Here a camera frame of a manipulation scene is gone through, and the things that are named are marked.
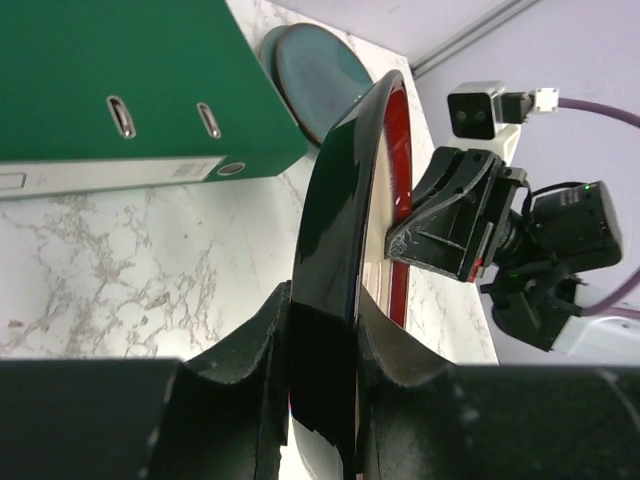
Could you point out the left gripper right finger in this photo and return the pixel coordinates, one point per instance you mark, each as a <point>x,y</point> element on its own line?
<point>424,417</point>

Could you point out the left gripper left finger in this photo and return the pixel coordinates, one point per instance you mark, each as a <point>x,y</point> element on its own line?
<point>220,415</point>

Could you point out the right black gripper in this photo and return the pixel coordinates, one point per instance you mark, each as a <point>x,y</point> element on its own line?
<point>562,231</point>

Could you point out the black red cream plate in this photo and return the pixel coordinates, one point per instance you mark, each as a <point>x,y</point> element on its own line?
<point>371,141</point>

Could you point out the dark teal plate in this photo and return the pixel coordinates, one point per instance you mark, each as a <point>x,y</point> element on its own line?
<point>316,114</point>

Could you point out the light blue plate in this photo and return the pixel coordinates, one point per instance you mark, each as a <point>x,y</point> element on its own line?
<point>308,59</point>

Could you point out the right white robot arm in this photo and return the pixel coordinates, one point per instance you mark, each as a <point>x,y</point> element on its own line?
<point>606,333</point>

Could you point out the green lever arch binder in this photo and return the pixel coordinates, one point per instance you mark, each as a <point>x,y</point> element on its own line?
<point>104,95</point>

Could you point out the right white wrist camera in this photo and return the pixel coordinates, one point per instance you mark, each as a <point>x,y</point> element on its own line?
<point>486,116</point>

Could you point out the right aluminium frame post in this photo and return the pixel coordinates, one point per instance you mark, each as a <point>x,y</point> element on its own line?
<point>473,32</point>

